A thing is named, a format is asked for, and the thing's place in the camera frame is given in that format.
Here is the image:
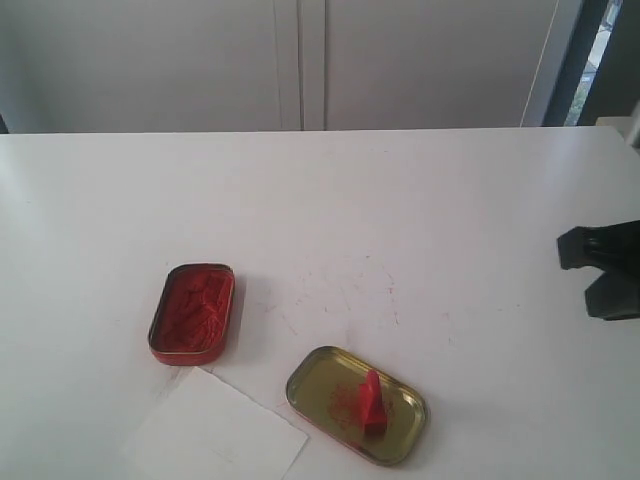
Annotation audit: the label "white paper sheet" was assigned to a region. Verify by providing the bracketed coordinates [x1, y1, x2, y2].
[124, 368, 308, 479]

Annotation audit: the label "gold tin lid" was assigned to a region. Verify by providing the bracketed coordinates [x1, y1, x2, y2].
[285, 346, 431, 467]

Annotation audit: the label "red stamp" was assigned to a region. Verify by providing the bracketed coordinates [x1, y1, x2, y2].
[358, 370, 388, 436]

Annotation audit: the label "white cabinet doors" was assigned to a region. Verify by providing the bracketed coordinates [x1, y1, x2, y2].
[1, 1, 581, 133]

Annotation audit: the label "dark window frame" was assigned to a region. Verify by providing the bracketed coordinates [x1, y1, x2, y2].
[542, 1, 639, 127]

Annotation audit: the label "red ink pad tin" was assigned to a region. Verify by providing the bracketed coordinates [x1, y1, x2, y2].
[147, 263, 235, 367]

